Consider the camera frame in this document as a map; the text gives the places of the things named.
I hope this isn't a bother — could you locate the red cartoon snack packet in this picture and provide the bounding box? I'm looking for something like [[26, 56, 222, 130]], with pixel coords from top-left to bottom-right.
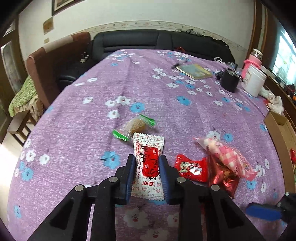
[[174, 154, 208, 183]]

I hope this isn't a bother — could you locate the wall plaque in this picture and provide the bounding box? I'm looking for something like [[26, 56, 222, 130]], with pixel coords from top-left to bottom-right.
[[43, 17, 54, 34]]

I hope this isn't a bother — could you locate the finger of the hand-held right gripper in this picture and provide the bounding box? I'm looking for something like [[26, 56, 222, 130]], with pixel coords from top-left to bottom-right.
[[245, 202, 282, 220]]

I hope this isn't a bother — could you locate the wooden door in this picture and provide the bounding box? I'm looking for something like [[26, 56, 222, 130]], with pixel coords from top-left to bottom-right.
[[0, 20, 26, 142]]

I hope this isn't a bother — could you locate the white plastic jar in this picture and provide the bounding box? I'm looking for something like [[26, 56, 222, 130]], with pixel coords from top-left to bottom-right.
[[242, 67, 267, 97]]

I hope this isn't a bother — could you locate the glass window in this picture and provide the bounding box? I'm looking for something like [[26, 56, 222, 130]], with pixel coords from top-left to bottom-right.
[[270, 23, 296, 84]]

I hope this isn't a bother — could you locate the brown cardboard box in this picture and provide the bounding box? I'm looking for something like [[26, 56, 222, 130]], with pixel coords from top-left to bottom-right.
[[264, 111, 296, 183]]

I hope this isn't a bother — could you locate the white crumpled cloth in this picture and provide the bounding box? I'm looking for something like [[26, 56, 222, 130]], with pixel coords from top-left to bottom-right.
[[259, 88, 285, 115]]

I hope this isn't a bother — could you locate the green seat cushion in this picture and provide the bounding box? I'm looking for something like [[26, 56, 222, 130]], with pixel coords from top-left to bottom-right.
[[9, 75, 35, 116]]

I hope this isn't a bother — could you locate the brown chair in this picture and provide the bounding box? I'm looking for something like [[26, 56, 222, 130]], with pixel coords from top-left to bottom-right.
[[25, 32, 90, 109]]

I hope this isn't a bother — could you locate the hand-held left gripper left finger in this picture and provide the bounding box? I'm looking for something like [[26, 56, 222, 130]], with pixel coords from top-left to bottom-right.
[[28, 154, 137, 241]]

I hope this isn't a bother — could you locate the white red snack packet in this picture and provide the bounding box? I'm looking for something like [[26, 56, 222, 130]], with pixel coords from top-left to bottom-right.
[[131, 133, 165, 200]]

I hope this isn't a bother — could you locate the thin booklet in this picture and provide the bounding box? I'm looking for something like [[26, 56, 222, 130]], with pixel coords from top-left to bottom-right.
[[175, 64, 213, 80]]

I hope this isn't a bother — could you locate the red foil snack packet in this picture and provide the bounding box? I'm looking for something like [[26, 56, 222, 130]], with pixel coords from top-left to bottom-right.
[[208, 155, 240, 198]]

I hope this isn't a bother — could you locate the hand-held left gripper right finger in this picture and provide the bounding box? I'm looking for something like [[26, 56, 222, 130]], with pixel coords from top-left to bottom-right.
[[159, 154, 266, 241]]

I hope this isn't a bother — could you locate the pink sleeved bottle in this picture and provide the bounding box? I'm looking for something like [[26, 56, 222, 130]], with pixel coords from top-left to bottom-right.
[[242, 49, 264, 77]]

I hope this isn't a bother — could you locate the purple floral tablecloth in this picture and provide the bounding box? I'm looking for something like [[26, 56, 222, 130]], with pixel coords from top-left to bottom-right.
[[8, 49, 289, 241]]

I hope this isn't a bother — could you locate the green-ended candy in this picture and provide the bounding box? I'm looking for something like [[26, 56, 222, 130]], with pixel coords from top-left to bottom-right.
[[112, 114, 156, 141]]

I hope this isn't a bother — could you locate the black sofa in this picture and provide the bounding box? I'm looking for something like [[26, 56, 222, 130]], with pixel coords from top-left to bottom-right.
[[55, 30, 235, 86]]

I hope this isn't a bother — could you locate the black round container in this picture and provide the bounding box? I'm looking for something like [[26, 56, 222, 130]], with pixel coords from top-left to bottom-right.
[[220, 70, 238, 93]]

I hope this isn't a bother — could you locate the framed wall painting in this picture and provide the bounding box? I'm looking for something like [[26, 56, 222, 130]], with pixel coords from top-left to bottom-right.
[[51, 0, 86, 15]]

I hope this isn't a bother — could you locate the pink checkered cartoon snack packet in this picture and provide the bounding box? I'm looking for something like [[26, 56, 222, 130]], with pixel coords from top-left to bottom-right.
[[194, 137, 257, 181]]

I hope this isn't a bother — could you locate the wooden stool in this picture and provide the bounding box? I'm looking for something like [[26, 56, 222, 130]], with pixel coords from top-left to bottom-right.
[[7, 109, 31, 146]]

